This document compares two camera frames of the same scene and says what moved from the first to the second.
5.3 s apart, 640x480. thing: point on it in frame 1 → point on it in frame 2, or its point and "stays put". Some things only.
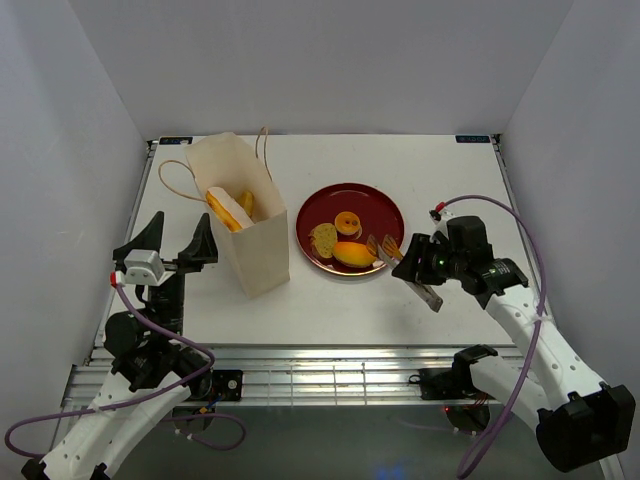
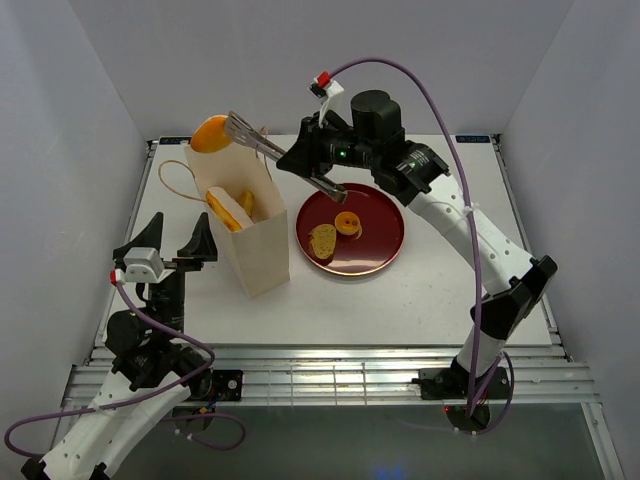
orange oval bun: (353, 254) → (210, 136)
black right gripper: (409, 269) → (305, 157)
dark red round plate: (378, 212) stays put
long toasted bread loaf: (220, 209) stays put
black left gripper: (202, 249) stays put
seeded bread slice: (323, 239) stays put
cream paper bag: (260, 251) stays put
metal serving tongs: (390, 253) → (241, 133)
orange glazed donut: (348, 223) stays put
